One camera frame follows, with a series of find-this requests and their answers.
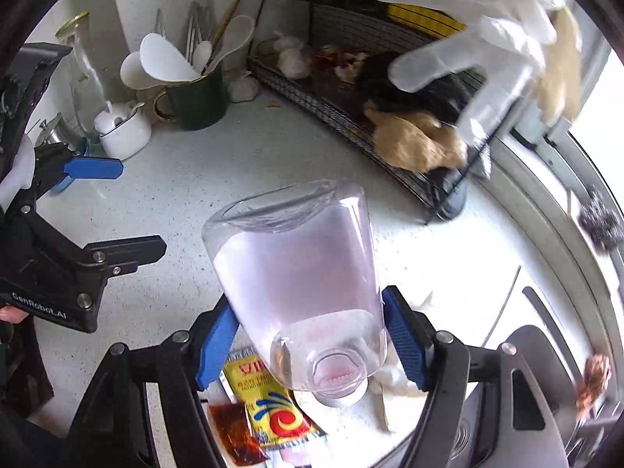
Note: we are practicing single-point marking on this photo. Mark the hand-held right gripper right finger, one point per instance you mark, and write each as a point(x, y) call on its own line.
point(402, 341)

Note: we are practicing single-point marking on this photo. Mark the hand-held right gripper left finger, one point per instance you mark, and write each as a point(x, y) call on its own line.
point(217, 346)

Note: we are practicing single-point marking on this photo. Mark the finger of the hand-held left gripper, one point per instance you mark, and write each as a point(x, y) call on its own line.
point(92, 168)
point(131, 248)

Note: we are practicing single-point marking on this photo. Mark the dark sauce packet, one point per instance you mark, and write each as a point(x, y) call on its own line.
point(234, 429)

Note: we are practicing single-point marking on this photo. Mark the clear plastic bottle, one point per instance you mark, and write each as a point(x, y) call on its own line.
point(302, 273)

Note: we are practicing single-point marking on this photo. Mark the person's left hand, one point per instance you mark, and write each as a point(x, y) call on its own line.
point(9, 314)

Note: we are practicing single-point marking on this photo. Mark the white sugar bowl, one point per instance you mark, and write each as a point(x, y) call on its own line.
point(124, 134)

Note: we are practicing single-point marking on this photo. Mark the yellow sauce packet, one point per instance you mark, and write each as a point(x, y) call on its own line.
point(270, 399)

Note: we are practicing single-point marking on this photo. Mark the glass bottle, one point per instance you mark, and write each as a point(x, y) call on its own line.
point(85, 73)

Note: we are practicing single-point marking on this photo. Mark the small white rice paddle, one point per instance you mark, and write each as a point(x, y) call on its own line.
point(131, 72)

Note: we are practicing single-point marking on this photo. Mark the green mug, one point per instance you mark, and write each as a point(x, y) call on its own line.
point(195, 100)

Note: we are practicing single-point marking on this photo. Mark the large white rice paddle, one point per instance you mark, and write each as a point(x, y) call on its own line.
point(163, 61)

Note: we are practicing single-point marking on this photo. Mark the round black knob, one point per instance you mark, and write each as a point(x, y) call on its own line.
point(451, 197)

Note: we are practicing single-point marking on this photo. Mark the small white spoon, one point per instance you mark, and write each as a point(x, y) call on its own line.
point(202, 53)

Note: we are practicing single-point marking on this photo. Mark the steel sink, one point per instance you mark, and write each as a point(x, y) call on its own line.
point(560, 375)

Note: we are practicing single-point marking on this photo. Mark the garlic bulb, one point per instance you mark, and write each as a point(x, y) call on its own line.
point(287, 43)
point(295, 63)
point(243, 88)

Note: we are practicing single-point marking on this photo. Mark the orange dish rag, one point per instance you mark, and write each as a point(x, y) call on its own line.
point(592, 380)

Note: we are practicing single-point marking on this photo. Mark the white plastic ladle spoon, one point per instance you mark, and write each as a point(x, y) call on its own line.
point(239, 34)

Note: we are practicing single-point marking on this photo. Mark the ginger root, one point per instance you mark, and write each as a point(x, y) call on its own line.
point(414, 141)

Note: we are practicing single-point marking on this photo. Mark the steel wool scrubber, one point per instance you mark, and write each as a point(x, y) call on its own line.
point(599, 224)

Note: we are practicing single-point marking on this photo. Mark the black plastic bag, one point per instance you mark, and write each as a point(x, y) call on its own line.
point(390, 83)

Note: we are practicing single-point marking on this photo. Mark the dried garlic skins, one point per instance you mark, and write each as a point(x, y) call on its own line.
point(341, 61)

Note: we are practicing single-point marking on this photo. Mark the white disposable glove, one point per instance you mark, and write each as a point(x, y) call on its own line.
point(507, 44)

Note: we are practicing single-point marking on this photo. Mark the beige rubber glove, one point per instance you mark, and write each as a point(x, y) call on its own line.
point(560, 68)

